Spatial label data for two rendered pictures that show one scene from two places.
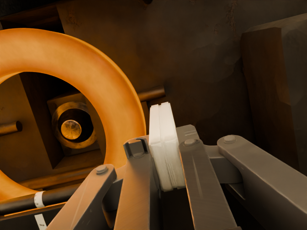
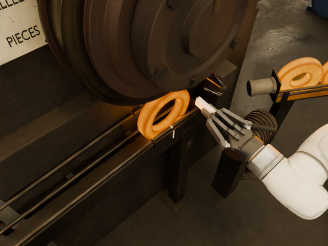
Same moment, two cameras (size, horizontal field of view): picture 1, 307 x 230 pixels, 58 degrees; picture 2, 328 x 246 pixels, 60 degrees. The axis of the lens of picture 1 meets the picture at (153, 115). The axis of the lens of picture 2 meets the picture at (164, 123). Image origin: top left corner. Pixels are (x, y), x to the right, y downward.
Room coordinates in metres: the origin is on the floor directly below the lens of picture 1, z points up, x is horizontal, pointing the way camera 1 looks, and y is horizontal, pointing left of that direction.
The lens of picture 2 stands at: (-0.13, 0.47, 1.42)
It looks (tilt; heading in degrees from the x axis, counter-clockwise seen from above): 54 degrees down; 315
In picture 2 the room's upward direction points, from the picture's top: straight up
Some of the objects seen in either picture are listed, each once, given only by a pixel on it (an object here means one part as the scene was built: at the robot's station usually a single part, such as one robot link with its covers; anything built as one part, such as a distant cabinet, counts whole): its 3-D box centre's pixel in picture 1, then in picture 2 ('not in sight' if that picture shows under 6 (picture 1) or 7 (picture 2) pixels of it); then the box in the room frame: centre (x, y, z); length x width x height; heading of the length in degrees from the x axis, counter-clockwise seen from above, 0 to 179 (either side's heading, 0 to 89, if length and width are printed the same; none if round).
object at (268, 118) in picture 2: not in sight; (238, 158); (0.07, -0.22, 0.27); 0.22 x 0.13 x 0.53; 86
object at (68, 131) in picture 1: (89, 113); not in sight; (0.40, 0.09, 0.74); 0.17 x 0.04 x 0.04; 176
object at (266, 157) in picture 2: not in sight; (263, 160); (-0.06, 0.01, 0.72); 0.09 x 0.06 x 0.09; 86
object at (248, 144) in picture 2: not in sight; (243, 142); (0.01, 0.01, 0.73); 0.09 x 0.08 x 0.07; 176
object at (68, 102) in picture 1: (101, 102); not in sight; (0.48, 0.08, 0.74); 0.30 x 0.06 x 0.07; 176
